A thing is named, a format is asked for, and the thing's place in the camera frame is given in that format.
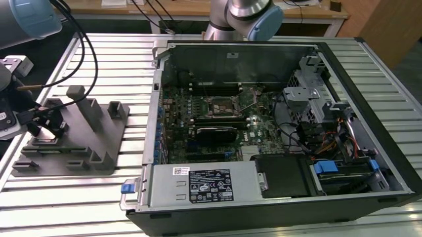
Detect black PC case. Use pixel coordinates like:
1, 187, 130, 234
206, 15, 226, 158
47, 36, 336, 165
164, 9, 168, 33
124, 37, 422, 235

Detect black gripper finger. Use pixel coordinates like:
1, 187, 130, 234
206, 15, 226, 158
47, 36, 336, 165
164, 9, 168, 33
17, 112, 42, 138
30, 105, 70, 139

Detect wooden cabinet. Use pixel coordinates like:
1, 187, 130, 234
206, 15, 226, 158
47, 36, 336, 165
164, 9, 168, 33
335, 0, 422, 72

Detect black hard disk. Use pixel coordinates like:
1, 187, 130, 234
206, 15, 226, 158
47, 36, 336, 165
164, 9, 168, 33
317, 164, 379, 196

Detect black graphics card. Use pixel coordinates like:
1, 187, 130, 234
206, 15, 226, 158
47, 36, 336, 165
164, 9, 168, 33
196, 126, 237, 150

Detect silver power supply unit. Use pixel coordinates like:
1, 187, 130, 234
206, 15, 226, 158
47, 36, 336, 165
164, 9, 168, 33
136, 162, 268, 212

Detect wooden desk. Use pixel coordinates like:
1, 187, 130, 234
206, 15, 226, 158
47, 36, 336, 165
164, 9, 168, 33
52, 0, 351, 38

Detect blue disk carrier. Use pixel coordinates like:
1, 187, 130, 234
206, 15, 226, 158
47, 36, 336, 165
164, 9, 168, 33
312, 159, 379, 176

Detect black expansion slot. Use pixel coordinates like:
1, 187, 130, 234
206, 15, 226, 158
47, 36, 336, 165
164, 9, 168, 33
186, 153, 230, 161

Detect grey box wrist camera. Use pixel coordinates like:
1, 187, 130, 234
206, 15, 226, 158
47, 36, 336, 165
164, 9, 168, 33
0, 55, 34, 78

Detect silver chipset heat sink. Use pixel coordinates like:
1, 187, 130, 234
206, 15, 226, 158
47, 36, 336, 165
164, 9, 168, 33
241, 145, 261, 158

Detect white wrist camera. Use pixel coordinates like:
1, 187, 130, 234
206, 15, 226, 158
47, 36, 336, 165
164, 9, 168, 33
0, 108, 17, 142

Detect orange yellow power wires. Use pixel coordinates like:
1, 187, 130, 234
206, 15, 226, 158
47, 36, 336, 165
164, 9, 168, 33
309, 117, 361, 160

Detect silver cage bracket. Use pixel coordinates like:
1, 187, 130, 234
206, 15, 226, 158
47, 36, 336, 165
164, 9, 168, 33
281, 86, 320, 104

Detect square silver CPU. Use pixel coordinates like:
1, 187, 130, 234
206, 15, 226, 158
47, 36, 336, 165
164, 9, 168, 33
35, 128, 57, 144

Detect black camera cable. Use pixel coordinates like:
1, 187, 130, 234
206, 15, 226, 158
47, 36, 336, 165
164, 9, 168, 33
17, 0, 100, 91

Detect CPU socket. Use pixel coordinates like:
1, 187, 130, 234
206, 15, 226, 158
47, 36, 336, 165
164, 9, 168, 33
205, 95, 242, 117

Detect green motherboard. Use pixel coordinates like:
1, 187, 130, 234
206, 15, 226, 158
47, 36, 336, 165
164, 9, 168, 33
160, 82, 287, 165

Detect silver drive cage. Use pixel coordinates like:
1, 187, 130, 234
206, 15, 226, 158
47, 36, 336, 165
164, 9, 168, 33
281, 69, 332, 124

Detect grey parts rack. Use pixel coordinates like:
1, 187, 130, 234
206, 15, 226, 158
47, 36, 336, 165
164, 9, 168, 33
10, 85, 130, 177

